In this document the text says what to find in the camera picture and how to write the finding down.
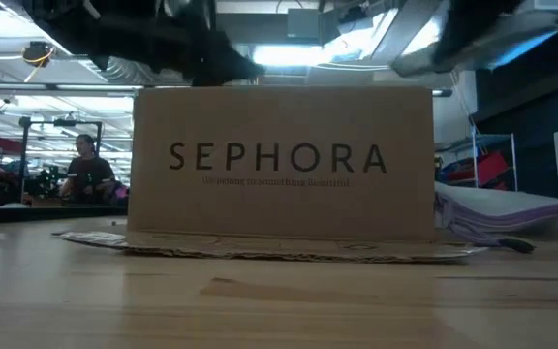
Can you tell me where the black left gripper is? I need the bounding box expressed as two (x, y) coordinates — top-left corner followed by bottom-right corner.
(21, 0), (266, 87)

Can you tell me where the brown Sephora cardboard box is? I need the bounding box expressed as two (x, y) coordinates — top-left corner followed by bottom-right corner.
(50, 85), (488, 265)

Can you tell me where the white mesh pouch purple trim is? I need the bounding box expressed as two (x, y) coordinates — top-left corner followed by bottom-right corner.
(433, 181), (558, 254)

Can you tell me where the red plastic storage bin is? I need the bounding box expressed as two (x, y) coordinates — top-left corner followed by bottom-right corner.
(452, 151), (512, 188)

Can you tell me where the person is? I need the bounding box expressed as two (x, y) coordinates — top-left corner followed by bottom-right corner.
(59, 134), (117, 206)

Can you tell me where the metal wire shelf rack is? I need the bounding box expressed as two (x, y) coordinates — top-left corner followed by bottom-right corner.
(434, 129), (520, 193)

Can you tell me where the black camera gantry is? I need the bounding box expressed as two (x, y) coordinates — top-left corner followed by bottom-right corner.
(18, 117), (105, 181)

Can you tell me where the ceiling cable reel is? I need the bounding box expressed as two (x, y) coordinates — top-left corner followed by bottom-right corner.
(20, 41), (56, 68)

